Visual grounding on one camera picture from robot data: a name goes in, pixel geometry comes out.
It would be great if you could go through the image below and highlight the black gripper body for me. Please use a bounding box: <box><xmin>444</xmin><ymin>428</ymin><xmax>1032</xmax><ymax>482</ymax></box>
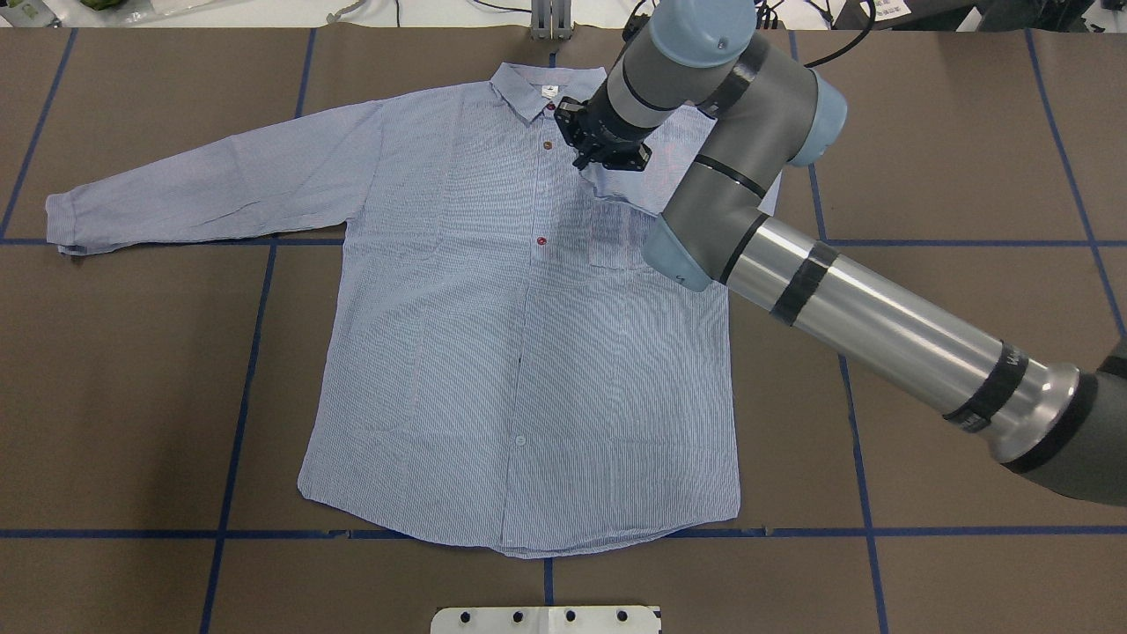
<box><xmin>573</xmin><ymin>98</ymin><xmax>653</xmax><ymax>172</ymax></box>

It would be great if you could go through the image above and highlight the light blue striped shirt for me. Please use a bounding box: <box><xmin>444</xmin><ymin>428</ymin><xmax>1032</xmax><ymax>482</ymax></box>
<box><xmin>45</xmin><ymin>63</ymin><xmax>740</xmax><ymax>559</ymax></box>

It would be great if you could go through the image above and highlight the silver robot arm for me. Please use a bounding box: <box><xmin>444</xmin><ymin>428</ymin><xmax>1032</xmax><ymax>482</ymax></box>
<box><xmin>554</xmin><ymin>1</ymin><xmax>1126</xmax><ymax>506</ymax></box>

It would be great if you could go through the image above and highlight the aluminium frame post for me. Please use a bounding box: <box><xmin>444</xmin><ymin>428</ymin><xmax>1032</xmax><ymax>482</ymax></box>
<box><xmin>530</xmin><ymin>0</ymin><xmax>574</xmax><ymax>41</ymax></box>

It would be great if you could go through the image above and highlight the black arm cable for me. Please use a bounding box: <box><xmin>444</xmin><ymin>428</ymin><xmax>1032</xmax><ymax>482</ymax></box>
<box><xmin>757</xmin><ymin>0</ymin><xmax>878</xmax><ymax>70</ymax></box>

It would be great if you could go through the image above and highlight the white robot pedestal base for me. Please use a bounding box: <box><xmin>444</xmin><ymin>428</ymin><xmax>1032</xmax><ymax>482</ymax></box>
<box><xmin>431</xmin><ymin>605</ymin><xmax>664</xmax><ymax>633</ymax></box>

